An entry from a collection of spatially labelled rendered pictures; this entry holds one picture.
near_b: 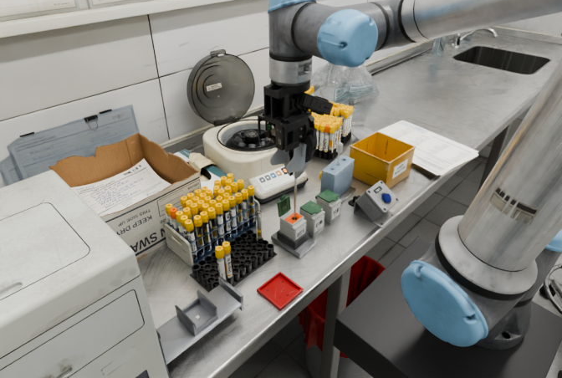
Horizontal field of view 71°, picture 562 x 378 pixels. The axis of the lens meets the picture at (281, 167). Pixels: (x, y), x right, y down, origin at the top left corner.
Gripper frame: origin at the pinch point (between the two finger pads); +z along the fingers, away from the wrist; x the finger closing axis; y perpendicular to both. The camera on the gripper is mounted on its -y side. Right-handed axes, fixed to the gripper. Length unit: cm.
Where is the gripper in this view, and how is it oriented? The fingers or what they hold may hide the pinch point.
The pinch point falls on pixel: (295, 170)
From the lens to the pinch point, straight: 82.4
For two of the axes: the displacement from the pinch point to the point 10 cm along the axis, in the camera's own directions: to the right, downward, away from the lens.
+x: 7.4, 3.6, -5.7
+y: -6.7, 3.9, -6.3
